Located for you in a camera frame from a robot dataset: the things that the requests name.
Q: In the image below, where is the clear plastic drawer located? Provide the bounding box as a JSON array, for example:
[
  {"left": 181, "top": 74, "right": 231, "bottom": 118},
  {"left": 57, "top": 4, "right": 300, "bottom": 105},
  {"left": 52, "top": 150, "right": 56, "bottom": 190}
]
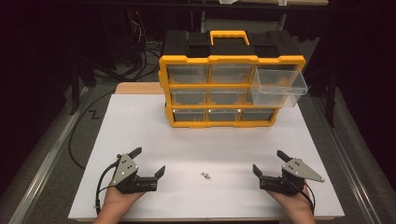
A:
[{"left": 249, "top": 68, "right": 309, "bottom": 108}]

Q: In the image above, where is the tangle of black cables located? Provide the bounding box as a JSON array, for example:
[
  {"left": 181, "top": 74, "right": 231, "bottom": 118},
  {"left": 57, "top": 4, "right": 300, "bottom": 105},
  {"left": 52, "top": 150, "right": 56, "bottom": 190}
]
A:
[{"left": 92, "top": 10, "right": 163, "bottom": 82}]

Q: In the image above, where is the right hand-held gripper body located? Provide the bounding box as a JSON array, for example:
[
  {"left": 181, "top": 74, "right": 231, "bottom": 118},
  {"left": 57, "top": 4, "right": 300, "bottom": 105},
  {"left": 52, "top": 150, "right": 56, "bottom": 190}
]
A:
[{"left": 259, "top": 158, "right": 326, "bottom": 197}]

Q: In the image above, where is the wooden board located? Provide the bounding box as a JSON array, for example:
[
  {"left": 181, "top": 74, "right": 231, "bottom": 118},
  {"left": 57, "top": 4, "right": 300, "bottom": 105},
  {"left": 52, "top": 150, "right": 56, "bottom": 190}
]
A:
[{"left": 114, "top": 81, "right": 165, "bottom": 95}]

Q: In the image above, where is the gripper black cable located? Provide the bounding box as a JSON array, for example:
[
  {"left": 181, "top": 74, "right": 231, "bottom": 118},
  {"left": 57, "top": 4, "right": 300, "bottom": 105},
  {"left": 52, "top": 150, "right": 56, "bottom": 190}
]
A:
[
  {"left": 298, "top": 180, "right": 316, "bottom": 216},
  {"left": 94, "top": 161, "right": 120, "bottom": 217}
]

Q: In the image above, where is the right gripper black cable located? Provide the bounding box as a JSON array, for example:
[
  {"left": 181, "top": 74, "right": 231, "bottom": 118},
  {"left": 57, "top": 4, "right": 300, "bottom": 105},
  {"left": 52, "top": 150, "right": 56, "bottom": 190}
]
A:
[{"left": 298, "top": 180, "right": 316, "bottom": 216}]

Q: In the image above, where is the person's right hand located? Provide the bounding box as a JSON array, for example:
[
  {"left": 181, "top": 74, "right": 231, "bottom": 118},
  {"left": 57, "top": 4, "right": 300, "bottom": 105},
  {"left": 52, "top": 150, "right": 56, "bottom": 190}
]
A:
[{"left": 266, "top": 188, "right": 317, "bottom": 217}]

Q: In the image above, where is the long black floor cable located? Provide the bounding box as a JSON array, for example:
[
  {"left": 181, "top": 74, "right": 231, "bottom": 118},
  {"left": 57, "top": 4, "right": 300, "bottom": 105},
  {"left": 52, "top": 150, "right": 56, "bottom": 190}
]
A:
[{"left": 67, "top": 89, "right": 117, "bottom": 171}]

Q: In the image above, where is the yellow black organizer cabinet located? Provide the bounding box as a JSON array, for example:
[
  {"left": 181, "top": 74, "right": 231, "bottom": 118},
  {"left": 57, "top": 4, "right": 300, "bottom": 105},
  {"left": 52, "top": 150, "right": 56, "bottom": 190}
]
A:
[{"left": 158, "top": 29, "right": 307, "bottom": 129}]

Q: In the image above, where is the aluminium rail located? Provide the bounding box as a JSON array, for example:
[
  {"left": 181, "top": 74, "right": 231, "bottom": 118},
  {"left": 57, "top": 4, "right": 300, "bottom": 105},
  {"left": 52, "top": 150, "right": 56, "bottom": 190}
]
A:
[
  {"left": 8, "top": 86, "right": 92, "bottom": 224},
  {"left": 311, "top": 95, "right": 381, "bottom": 224}
]

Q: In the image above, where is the person's left hand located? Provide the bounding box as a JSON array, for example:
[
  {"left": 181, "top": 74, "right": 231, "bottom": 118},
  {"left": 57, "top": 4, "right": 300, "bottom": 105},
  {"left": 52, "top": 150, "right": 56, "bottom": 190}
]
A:
[{"left": 102, "top": 186, "right": 147, "bottom": 217}]

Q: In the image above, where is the black metal stand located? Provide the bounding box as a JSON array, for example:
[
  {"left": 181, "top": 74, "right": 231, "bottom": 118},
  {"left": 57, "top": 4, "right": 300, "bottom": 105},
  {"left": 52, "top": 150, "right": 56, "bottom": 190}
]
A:
[
  {"left": 325, "top": 70, "right": 338, "bottom": 129},
  {"left": 68, "top": 58, "right": 82, "bottom": 117}
]

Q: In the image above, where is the set of clear drawers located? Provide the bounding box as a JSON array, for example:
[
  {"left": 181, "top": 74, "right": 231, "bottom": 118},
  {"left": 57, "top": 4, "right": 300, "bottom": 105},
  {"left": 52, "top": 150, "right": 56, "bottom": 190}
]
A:
[{"left": 166, "top": 63, "right": 276, "bottom": 123}]

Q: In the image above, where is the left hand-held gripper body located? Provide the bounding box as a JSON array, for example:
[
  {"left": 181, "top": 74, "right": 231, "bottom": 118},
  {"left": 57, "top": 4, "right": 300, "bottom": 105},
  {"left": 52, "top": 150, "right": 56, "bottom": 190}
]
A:
[{"left": 110, "top": 152, "right": 159, "bottom": 195}]

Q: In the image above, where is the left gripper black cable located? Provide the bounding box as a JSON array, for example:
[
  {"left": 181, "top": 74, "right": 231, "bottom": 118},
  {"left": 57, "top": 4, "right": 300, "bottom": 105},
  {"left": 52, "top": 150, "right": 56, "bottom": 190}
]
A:
[{"left": 94, "top": 161, "right": 120, "bottom": 217}]

